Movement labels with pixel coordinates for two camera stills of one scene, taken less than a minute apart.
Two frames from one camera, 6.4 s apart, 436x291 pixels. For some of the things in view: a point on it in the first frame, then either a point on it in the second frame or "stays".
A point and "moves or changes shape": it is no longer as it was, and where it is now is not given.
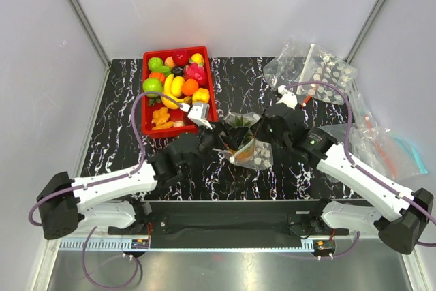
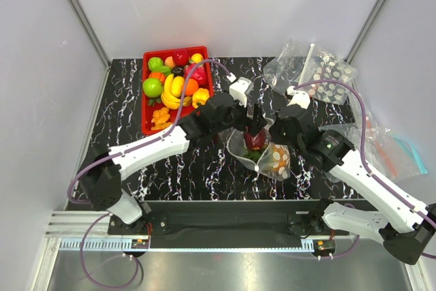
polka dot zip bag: (254, 153) moves or changes shape
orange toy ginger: (161, 117) stays
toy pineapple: (248, 146) → (275, 157)
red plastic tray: (179, 95) stays
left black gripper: (221, 141) → (257, 121)
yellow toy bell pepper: (201, 95) stays
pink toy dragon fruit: (196, 71) stays
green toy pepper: (154, 63) stays
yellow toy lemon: (197, 58) stays
